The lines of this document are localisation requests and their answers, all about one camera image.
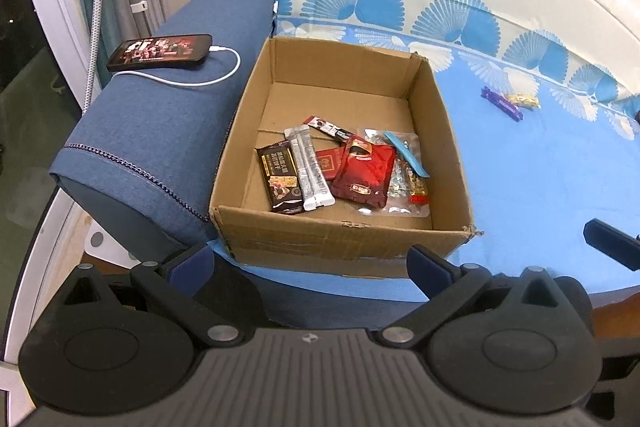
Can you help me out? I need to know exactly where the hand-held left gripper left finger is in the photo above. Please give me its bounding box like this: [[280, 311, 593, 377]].
[[50, 243, 246, 348]]

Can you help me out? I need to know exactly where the black chocolate bar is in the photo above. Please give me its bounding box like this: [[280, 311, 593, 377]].
[[255, 141, 306, 214]]

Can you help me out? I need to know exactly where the white charging cable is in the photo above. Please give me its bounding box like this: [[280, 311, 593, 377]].
[[117, 47, 242, 88]]

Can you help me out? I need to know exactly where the red black stick packet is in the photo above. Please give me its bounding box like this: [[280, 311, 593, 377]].
[[306, 115, 358, 142]]

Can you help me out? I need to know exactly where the large red snack packet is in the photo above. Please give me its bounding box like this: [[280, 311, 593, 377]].
[[331, 134, 398, 209]]

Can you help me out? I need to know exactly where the brown cardboard box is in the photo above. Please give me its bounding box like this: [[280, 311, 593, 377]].
[[209, 36, 483, 280]]

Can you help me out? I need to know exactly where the blue white printed sheet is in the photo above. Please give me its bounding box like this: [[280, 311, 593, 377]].
[[215, 0, 640, 303]]

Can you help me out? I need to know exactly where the gold wrapped snack bar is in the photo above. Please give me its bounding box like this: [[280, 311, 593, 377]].
[[505, 92, 542, 110]]

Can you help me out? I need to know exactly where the small gold red candy bar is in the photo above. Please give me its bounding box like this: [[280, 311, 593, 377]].
[[407, 169, 430, 205]]

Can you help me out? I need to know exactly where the flat red sachet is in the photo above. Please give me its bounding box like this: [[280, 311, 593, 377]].
[[315, 146, 351, 182]]

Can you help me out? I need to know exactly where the braided grey cord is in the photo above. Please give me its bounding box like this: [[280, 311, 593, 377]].
[[82, 0, 111, 112]]

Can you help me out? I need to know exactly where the clear plastic bag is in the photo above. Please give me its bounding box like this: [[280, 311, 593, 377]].
[[357, 127, 431, 218]]

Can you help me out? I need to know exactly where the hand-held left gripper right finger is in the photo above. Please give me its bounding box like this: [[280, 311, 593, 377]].
[[380, 244, 576, 348]]

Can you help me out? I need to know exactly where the blue plastic strip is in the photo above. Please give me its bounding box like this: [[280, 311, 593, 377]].
[[384, 131, 431, 178]]

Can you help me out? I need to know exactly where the purple wrapped snack bar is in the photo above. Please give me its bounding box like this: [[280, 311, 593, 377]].
[[480, 86, 523, 122]]

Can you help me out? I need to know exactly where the black smartphone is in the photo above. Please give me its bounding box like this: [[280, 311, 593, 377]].
[[106, 34, 213, 72]]

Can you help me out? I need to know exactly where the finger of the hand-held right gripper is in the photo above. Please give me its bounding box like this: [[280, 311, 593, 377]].
[[583, 218, 640, 271]]

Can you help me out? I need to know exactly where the silver stick packet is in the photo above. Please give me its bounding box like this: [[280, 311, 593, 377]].
[[284, 124, 335, 212]]

